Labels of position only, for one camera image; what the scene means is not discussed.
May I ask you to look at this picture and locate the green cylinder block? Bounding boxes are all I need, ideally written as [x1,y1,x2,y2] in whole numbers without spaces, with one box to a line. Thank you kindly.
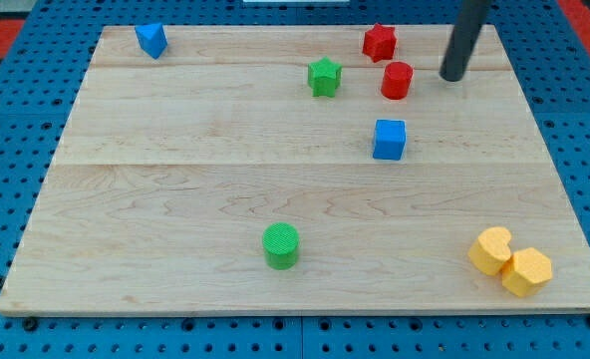
[262,222,300,270]

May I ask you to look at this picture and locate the blue cube block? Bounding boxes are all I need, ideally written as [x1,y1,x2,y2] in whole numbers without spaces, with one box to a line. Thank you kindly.
[372,119,407,161]

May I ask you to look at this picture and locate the green star block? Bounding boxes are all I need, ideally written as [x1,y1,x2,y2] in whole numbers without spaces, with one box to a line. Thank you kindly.
[307,57,342,98]

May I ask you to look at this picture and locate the red cylinder block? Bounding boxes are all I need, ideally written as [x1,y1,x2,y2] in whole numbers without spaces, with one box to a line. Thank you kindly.
[381,62,414,100]

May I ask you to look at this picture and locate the red star block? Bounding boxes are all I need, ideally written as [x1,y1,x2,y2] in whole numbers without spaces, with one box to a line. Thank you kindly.
[362,23,397,63]

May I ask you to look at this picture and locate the blue triangle block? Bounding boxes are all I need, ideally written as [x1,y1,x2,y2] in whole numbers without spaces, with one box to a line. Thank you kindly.
[135,23,168,59]

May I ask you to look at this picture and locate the yellow heart block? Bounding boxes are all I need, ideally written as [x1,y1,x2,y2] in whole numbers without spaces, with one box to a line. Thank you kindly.
[467,226,512,275]

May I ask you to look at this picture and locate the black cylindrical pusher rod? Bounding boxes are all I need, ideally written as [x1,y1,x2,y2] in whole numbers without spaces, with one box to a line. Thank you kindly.
[440,0,492,82]

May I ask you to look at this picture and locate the yellow hexagon block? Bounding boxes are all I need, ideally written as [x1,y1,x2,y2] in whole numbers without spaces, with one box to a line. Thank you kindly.
[501,247,553,297]

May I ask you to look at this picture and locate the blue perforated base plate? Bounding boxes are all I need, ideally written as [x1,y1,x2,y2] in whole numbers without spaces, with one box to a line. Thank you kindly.
[0,0,590,358]

